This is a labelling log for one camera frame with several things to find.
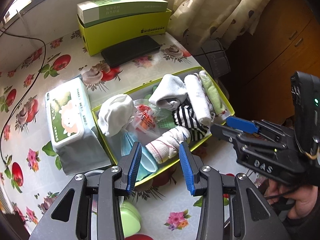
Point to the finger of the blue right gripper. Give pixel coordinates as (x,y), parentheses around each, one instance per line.
(242,125)

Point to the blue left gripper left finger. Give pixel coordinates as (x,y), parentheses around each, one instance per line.
(132,166)

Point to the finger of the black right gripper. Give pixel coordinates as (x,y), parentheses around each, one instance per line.
(224,132)

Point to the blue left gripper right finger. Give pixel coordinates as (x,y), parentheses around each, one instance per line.
(189,168)

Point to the green towel stack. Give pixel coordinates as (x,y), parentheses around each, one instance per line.
(212,93)

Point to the white red bandage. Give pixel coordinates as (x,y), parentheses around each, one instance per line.
(167,145)

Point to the clear plastic snack bag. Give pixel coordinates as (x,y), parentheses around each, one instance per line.
(145,119)

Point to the black white striped socks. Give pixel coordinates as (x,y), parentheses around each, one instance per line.
(185,116)

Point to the white towel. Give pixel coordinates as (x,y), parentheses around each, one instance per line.
(201,105)

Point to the grey white sock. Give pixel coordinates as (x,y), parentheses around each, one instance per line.
(170,93)

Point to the green microfiber cloth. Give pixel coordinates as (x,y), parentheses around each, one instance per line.
(164,118)

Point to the person's hand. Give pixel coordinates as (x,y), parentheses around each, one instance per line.
(305,197)

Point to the yellow shallow tray box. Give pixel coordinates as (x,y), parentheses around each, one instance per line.
(112,145)

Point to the light blue wet wipes pack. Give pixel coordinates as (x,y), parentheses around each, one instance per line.
(73,132)

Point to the dark checkered bag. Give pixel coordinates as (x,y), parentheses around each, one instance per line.
(212,57)

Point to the wooden cabinet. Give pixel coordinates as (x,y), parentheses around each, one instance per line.
(286,40)

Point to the floral tablecloth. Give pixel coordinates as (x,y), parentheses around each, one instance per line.
(31,172)

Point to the black wallet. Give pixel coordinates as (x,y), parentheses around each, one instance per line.
(126,51)

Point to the cream dotted curtain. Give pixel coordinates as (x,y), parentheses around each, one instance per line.
(194,21)

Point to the yellow green cardboard box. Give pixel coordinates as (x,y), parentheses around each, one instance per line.
(103,35)

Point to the green white box on top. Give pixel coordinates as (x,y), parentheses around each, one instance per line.
(96,11)

